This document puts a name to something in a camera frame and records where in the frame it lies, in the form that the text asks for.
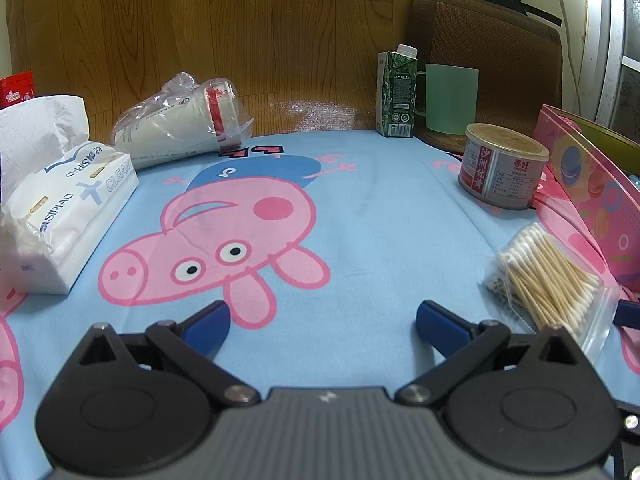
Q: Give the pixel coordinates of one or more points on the wooden headboard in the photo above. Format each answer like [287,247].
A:
[225,30]

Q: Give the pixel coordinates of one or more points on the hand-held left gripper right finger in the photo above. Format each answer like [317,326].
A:
[440,324]

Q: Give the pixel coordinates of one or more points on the round tin can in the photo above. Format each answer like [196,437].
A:
[500,170]

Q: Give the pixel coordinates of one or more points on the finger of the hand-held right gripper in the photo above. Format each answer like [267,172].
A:
[629,314]

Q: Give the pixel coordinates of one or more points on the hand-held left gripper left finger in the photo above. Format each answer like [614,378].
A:
[207,324]

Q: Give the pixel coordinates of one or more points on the green plastic cup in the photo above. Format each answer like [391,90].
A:
[450,100]

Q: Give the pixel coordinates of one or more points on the pink tin box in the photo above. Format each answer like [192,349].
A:
[585,180]

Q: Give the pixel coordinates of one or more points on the bag of cotton swabs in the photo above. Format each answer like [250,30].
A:
[545,285]

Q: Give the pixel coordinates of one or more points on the green drink carton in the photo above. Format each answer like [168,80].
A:
[397,95]

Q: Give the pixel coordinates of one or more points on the white window frame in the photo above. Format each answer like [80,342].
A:
[607,35]

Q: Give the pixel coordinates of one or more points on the printed blue blanket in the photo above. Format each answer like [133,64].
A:
[360,220]

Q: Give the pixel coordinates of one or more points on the white tissue pack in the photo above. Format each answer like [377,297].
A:
[65,200]

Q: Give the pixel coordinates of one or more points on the bagged paper cup stack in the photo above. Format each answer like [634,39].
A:
[175,125]

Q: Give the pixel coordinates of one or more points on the red box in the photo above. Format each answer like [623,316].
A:
[16,91]

